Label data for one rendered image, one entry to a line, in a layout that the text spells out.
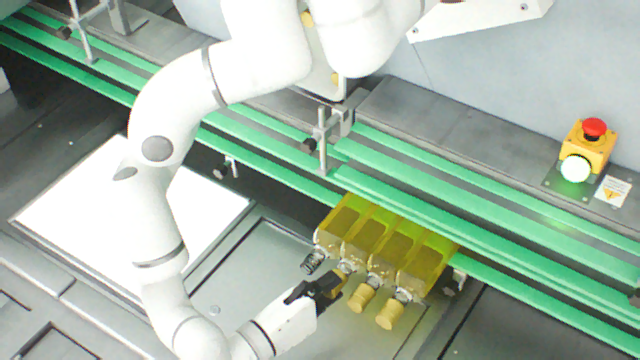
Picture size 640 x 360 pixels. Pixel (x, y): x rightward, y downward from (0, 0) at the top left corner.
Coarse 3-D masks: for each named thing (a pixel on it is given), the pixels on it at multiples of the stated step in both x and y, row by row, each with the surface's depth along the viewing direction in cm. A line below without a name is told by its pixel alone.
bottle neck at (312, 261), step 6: (312, 252) 138; (318, 252) 138; (324, 252) 138; (306, 258) 137; (312, 258) 137; (318, 258) 137; (324, 258) 138; (300, 264) 137; (306, 264) 136; (312, 264) 136; (318, 264) 137; (306, 270) 138; (312, 270) 136
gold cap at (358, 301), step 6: (360, 288) 132; (366, 288) 131; (372, 288) 132; (354, 294) 131; (360, 294) 131; (366, 294) 131; (372, 294) 132; (348, 300) 131; (354, 300) 130; (360, 300) 130; (366, 300) 131; (348, 306) 132; (354, 306) 131; (360, 306) 130; (366, 306) 131; (360, 312) 131
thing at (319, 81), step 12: (300, 0) 148; (300, 12) 150; (312, 36) 152; (312, 48) 155; (324, 60) 155; (312, 72) 154; (324, 72) 154; (300, 84) 153; (312, 84) 152; (324, 84) 152; (324, 96) 151; (336, 96) 149
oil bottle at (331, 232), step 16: (352, 192) 145; (336, 208) 143; (352, 208) 143; (368, 208) 143; (320, 224) 140; (336, 224) 140; (352, 224) 140; (320, 240) 138; (336, 240) 138; (336, 256) 140
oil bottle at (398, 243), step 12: (396, 228) 139; (408, 228) 139; (420, 228) 139; (384, 240) 137; (396, 240) 137; (408, 240) 137; (384, 252) 135; (396, 252) 135; (408, 252) 136; (372, 264) 134; (384, 264) 133; (396, 264) 133; (384, 276) 133
